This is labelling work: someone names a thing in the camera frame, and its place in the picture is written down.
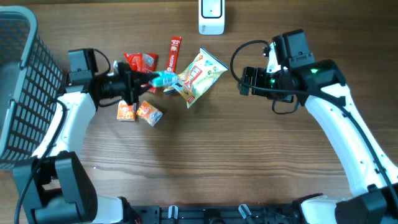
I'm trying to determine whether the red crinkled snack packet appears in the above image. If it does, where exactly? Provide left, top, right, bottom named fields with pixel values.
left=123, top=52, right=159, bottom=94

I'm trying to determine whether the small orange snack packet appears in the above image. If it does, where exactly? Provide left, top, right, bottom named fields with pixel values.
left=136, top=101, right=163, bottom=126

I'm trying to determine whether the teal white small box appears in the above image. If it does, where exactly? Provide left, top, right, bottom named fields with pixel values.
left=149, top=71, right=178, bottom=88

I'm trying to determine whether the orange juice carton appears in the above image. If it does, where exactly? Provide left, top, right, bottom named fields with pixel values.
left=117, top=100, right=137, bottom=121

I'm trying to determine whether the red coffee stick sachet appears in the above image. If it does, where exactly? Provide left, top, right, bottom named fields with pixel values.
left=166, top=36, right=182, bottom=73

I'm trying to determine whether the yellow snack bag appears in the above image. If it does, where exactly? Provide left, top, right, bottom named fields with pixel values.
left=164, top=46, right=228, bottom=108

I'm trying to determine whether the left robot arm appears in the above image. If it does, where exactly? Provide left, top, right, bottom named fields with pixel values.
left=4, top=49, right=158, bottom=223

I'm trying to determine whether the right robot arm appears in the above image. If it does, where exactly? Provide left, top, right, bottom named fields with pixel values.
left=237, top=29, right=397, bottom=223

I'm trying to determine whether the white barcode scanner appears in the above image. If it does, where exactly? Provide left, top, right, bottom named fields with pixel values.
left=198, top=0, right=226, bottom=35

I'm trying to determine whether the grey plastic shopping basket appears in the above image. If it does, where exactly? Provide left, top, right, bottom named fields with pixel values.
left=1, top=6, right=63, bottom=170

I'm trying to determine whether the right black cable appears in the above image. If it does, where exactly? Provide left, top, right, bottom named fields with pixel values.
left=229, top=39, right=398, bottom=215

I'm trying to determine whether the black cable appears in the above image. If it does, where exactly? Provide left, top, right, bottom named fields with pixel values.
left=229, top=39, right=398, bottom=215
left=14, top=48, right=122, bottom=224

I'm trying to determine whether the left black cable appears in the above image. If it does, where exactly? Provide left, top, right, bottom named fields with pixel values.
left=14, top=48, right=122, bottom=224

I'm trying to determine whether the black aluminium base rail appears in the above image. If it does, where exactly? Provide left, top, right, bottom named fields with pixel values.
left=131, top=204, right=301, bottom=224

